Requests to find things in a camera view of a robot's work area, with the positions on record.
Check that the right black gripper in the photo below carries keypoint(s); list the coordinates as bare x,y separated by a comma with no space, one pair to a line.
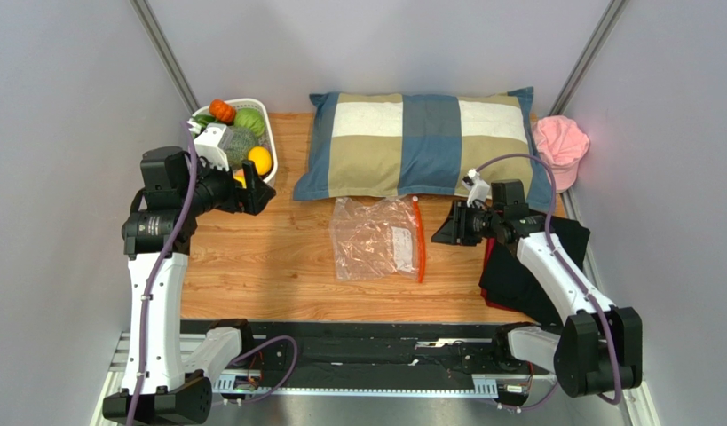
461,222

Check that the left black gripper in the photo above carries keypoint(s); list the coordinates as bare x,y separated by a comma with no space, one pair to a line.
250,201

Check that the yellow toy lemon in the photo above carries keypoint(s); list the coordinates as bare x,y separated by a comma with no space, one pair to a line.
262,158

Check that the clear zip bag orange zipper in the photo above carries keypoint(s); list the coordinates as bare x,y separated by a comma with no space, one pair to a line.
374,241

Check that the yellow toy banana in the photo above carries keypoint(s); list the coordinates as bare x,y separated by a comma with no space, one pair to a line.
240,179

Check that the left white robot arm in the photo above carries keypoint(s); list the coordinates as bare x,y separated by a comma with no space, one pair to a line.
160,386

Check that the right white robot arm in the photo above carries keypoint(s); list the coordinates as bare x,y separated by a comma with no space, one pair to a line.
599,349

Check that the netted green toy melon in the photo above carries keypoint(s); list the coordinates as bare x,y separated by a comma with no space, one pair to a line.
238,147

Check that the white perforated plastic basket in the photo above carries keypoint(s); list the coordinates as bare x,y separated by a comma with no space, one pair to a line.
266,140

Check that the black folded cloth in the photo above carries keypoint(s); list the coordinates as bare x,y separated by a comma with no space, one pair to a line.
511,284

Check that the green toy cabbage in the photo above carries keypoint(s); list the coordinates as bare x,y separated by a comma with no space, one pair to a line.
250,119

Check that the dark green leafy toy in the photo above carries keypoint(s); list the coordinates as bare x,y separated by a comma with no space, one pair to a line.
203,120

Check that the plaid blue beige pillow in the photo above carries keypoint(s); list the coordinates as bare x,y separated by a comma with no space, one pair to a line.
396,144

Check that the pink cap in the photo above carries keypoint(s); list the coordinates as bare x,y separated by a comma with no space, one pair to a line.
562,145

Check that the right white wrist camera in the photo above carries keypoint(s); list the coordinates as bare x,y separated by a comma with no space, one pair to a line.
479,190

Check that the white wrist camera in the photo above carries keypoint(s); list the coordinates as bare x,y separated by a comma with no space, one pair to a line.
209,141
479,190

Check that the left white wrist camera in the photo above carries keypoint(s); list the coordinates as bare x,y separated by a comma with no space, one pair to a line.
209,141

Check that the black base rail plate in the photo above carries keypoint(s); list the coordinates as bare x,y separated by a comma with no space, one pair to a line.
416,358

